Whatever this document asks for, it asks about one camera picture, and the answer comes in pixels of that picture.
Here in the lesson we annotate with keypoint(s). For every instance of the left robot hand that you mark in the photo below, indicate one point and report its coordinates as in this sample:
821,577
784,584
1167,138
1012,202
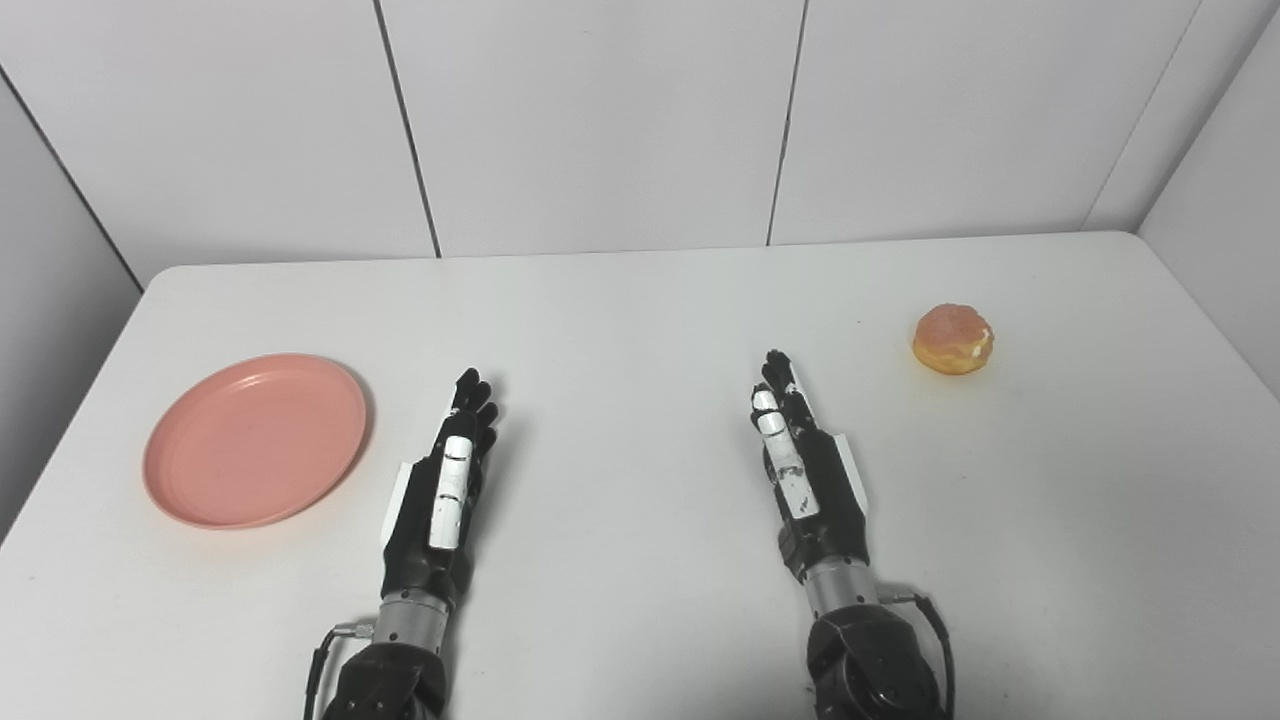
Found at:
425,520

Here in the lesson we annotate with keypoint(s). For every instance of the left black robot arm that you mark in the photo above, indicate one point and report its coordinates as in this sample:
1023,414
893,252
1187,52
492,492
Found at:
395,655

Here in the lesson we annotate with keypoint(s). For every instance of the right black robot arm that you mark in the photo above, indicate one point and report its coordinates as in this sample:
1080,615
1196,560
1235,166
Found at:
870,650

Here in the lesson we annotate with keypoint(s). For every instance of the cream puff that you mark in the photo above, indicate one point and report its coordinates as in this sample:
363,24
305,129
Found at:
952,339

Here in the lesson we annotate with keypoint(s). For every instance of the pink plate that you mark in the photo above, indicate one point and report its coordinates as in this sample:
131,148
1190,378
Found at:
256,440

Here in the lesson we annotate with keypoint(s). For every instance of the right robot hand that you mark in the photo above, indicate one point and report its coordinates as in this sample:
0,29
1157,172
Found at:
815,500

